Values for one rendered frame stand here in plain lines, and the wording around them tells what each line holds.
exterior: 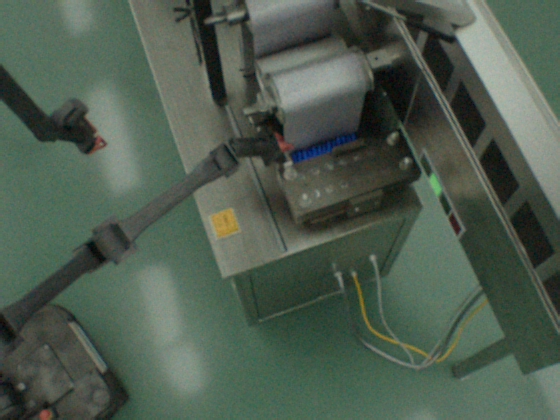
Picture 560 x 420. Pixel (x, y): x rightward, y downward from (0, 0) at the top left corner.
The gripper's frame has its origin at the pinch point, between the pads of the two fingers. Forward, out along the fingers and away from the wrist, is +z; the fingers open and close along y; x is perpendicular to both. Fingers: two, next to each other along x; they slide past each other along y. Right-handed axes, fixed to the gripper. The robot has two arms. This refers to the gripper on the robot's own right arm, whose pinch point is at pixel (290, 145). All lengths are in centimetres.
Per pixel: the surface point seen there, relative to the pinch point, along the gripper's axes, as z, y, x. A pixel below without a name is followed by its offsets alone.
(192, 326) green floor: 10, 15, -118
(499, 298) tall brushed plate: 19, 65, 28
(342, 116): 9.8, 0.2, 14.5
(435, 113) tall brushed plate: 10.8, 19.4, 42.6
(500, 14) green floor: 186, -88, -14
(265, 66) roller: -9.0, -17.7, 14.0
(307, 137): 3.6, 0.2, 4.2
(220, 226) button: -15.6, 11.1, -26.1
